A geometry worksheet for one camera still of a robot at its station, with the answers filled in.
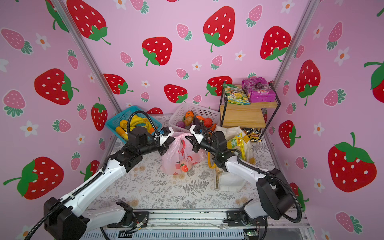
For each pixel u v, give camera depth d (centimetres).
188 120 111
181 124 109
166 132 60
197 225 73
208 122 107
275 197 43
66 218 37
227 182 74
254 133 98
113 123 107
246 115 99
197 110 115
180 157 78
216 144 59
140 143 57
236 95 78
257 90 78
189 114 115
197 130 63
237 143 84
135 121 111
